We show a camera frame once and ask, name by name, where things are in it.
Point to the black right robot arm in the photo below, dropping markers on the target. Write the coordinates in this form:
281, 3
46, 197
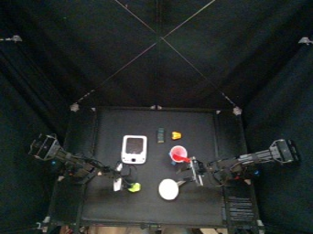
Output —
261, 157

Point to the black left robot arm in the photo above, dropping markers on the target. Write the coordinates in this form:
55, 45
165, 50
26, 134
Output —
61, 154

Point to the lime green toy squash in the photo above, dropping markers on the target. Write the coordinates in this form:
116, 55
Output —
136, 187

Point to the red plastic spoon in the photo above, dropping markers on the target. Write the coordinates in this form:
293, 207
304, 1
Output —
181, 158

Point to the white bowl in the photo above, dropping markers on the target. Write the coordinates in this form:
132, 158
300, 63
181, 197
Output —
168, 189

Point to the red plastic cup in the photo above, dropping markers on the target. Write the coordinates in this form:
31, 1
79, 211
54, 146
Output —
177, 151

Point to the white toy kitchen scale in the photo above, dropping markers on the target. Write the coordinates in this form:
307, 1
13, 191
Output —
134, 149

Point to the small yellow orange toy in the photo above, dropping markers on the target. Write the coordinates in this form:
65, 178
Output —
176, 135

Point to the small box with green dot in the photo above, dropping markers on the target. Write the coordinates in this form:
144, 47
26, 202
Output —
161, 135

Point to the white text label sticker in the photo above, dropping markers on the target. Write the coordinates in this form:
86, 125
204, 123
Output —
240, 209

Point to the silver frame centre bracket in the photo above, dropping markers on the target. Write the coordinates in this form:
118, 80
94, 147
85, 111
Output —
156, 107

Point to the silver frame corner bracket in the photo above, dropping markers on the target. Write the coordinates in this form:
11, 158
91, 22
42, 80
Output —
237, 110
74, 107
15, 38
305, 40

